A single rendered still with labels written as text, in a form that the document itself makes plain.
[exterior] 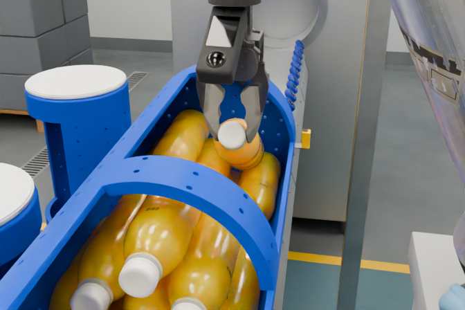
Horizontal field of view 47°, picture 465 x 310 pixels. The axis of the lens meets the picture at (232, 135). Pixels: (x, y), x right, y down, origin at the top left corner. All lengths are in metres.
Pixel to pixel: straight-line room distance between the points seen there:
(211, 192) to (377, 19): 1.03
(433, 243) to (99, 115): 1.03
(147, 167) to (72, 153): 0.92
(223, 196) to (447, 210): 2.52
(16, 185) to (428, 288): 0.73
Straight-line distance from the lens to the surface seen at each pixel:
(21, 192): 1.02
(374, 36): 1.55
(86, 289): 0.61
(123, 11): 5.69
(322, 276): 2.45
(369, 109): 1.61
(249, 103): 0.75
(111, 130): 1.53
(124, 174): 0.62
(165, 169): 0.61
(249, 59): 0.73
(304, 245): 2.62
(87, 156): 1.53
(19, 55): 3.85
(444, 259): 0.65
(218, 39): 0.69
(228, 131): 0.76
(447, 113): 0.26
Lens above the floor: 1.52
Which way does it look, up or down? 24 degrees down
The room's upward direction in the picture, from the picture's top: straight up
